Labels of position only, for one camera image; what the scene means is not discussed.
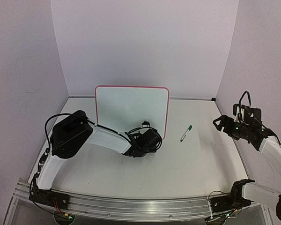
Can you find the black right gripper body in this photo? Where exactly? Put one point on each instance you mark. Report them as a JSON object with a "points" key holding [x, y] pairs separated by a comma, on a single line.
{"points": [[230, 126]]}

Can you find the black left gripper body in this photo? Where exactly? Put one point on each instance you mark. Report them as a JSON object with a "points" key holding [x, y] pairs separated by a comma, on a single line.
{"points": [[151, 150]]}

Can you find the green whiteboard marker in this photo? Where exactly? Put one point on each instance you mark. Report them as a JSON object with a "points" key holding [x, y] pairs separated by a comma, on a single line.
{"points": [[186, 133]]}

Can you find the pink-framed whiteboard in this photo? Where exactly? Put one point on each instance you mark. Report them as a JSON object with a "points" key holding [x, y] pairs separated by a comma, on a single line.
{"points": [[123, 108]]}

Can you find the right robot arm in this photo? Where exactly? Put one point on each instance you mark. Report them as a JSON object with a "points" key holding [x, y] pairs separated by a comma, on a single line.
{"points": [[268, 147]]}

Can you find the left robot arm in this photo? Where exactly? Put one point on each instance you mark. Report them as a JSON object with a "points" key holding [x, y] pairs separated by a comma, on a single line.
{"points": [[76, 129]]}

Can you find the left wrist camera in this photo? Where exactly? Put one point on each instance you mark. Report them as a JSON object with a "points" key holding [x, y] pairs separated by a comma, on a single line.
{"points": [[145, 124]]}

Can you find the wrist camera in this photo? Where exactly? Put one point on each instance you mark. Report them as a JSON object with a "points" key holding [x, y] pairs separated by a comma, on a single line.
{"points": [[246, 114], [145, 124]]}

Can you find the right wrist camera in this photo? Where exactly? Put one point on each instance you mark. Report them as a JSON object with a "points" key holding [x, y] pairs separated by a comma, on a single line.
{"points": [[246, 114]]}

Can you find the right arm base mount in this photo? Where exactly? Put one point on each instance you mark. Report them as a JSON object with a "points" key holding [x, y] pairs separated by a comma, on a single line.
{"points": [[228, 202]]}

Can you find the aluminium front rail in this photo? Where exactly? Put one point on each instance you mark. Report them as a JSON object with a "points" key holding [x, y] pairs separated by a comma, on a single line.
{"points": [[85, 209]]}

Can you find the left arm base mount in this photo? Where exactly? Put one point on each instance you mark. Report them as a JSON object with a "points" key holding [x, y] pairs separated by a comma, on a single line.
{"points": [[50, 198]]}

